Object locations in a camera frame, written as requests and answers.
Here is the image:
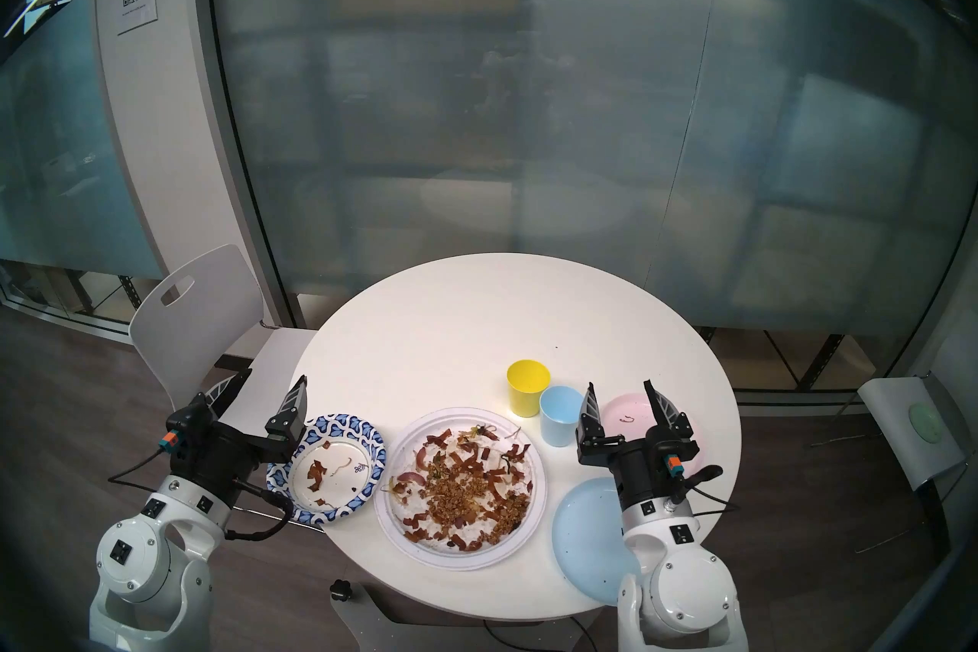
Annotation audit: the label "white plastic chair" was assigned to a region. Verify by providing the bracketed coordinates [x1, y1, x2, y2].
[128, 244, 325, 533]

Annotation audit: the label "arm cable orange plug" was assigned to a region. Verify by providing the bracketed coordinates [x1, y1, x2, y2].
[663, 453, 740, 514]
[107, 429, 184, 487]

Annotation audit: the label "grey chair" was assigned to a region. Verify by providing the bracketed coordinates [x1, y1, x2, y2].
[810, 372, 971, 560]

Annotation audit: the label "pale green round disc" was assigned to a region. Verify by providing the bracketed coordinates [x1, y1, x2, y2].
[908, 402, 947, 443]

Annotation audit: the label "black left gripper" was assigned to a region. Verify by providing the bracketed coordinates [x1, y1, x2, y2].
[167, 369, 309, 506]

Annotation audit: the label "right arm cable orange plug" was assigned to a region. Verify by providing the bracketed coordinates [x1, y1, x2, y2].
[663, 453, 740, 514]

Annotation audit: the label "pink plastic plate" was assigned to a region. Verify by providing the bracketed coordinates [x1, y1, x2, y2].
[600, 393, 702, 479]

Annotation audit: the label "large white paper plate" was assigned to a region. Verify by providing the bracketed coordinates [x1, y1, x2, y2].
[374, 408, 548, 572]

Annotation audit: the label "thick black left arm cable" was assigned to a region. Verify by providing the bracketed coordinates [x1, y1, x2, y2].
[224, 476, 296, 543]

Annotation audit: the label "blue patterned paper plate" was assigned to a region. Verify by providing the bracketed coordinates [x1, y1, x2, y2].
[266, 414, 387, 527]

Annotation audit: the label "small brown food scraps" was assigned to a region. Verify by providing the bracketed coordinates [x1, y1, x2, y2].
[306, 440, 356, 506]

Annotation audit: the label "yellow plastic cup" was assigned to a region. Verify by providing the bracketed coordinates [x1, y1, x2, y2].
[507, 359, 552, 418]

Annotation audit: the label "light blue plastic plate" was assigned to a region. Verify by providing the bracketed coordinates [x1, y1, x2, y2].
[552, 477, 650, 605]

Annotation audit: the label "brown minced food leftovers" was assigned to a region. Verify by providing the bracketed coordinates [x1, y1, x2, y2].
[390, 425, 534, 552]

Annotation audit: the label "grey metal base frame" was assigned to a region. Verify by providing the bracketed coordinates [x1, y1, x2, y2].
[330, 580, 612, 652]

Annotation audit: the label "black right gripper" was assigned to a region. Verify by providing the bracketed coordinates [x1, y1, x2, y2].
[575, 379, 701, 514]

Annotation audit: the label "left arm cable orange plug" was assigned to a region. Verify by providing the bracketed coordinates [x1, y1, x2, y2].
[107, 429, 184, 487]

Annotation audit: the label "light blue plastic cup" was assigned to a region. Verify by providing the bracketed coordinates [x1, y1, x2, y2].
[539, 385, 588, 447]

